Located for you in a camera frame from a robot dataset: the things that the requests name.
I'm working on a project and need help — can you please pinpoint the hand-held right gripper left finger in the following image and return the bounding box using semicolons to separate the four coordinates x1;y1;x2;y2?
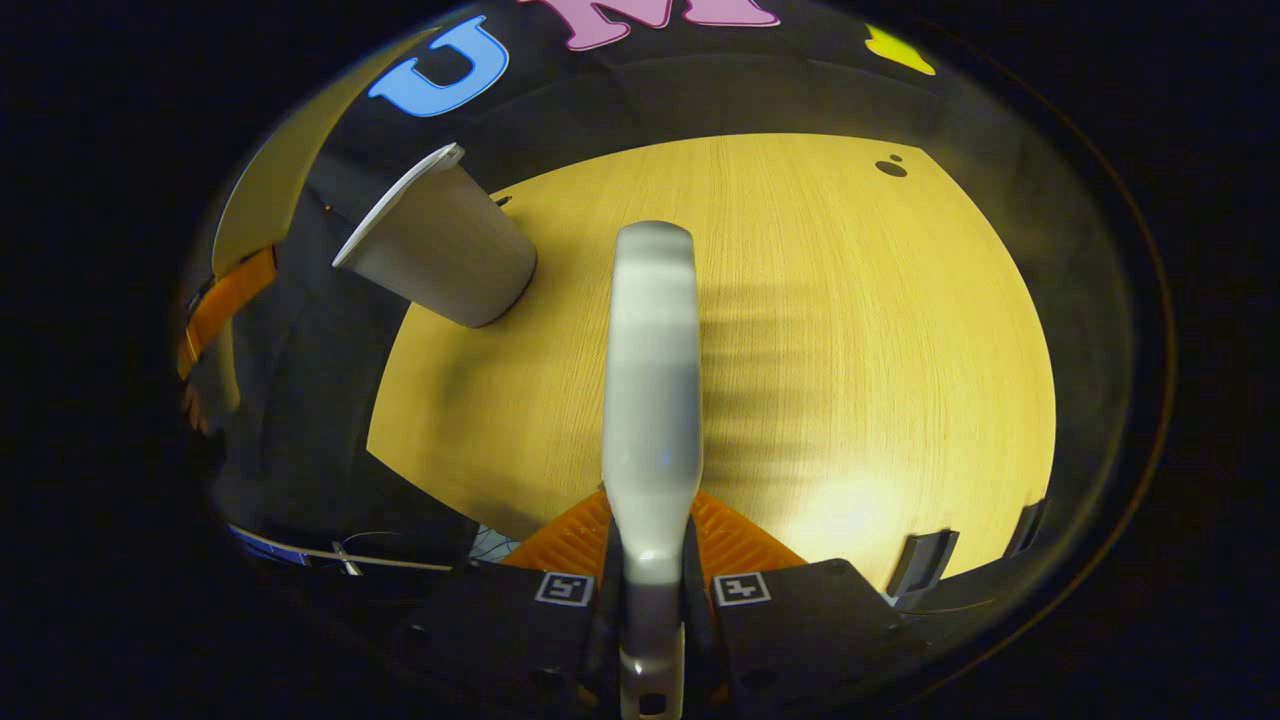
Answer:
400;488;613;701

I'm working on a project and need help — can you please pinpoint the thin white cable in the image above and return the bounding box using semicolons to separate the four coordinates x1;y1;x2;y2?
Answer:
235;528;456;576

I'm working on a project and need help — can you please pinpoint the grey ribbed garbage bin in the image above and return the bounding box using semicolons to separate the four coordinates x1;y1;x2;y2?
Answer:
332;142;539;329

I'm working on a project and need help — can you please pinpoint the black desk edge clamp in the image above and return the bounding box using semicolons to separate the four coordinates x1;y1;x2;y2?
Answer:
885;530;959;601
1005;500;1046;556

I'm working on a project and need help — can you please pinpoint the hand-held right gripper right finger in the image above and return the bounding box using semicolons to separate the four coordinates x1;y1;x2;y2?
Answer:
690;488;901;701

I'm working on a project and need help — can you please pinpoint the small white broom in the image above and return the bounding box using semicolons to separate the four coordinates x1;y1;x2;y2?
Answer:
600;220;704;720

